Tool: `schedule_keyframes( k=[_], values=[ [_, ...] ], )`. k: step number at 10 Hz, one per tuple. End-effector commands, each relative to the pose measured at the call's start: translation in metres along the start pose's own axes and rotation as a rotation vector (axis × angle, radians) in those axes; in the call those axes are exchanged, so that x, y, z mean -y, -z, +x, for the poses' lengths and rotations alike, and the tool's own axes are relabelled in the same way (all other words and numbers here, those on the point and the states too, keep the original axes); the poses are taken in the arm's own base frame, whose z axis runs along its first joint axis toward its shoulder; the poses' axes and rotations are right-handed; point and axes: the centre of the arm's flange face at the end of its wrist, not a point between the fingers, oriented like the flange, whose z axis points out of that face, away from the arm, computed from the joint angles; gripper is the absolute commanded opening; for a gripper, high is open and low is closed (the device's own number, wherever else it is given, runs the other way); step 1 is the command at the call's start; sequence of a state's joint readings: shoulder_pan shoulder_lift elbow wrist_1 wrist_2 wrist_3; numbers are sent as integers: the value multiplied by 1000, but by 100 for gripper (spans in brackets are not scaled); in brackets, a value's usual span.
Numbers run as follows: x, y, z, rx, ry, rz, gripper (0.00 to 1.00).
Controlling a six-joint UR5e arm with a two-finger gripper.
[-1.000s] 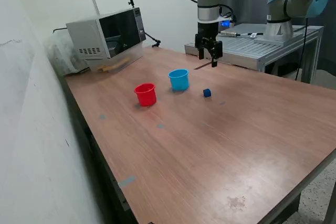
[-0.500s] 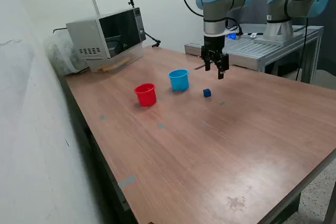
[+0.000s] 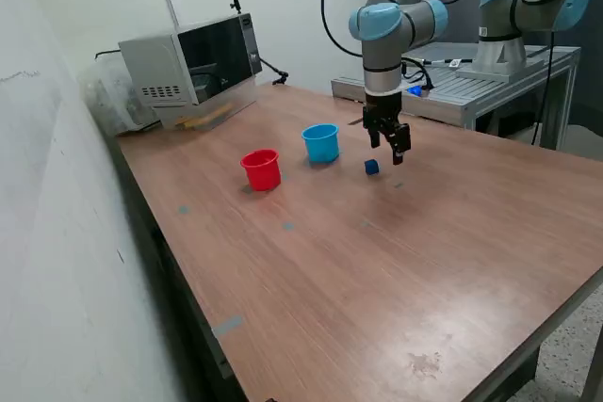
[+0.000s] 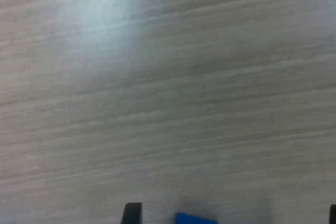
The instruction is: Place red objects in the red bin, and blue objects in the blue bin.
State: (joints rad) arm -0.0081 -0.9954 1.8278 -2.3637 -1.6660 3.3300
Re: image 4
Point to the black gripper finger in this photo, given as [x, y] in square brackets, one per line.
[132, 213]
[333, 214]

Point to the blue cube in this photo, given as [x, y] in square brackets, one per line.
[195, 218]

